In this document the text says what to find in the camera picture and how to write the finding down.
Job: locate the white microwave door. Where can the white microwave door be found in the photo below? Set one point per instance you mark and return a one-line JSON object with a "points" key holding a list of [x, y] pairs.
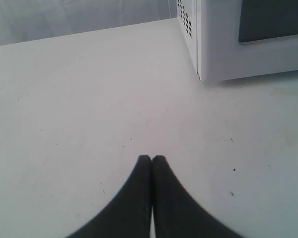
{"points": [[246, 38]]}

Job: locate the white curtain backdrop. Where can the white curtain backdrop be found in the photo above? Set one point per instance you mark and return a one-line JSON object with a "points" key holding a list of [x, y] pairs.
{"points": [[28, 20]]}

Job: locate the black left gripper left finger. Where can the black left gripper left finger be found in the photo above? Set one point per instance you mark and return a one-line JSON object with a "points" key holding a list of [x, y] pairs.
{"points": [[128, 214]]}

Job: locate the white microwave oven body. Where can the white microwave oven body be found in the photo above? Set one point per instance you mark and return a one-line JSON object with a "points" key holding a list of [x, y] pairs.
{"points": [[189, 17]]}

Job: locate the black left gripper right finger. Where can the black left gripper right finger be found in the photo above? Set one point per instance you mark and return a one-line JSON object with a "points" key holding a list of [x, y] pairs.
{"points": [[176, 214]]}

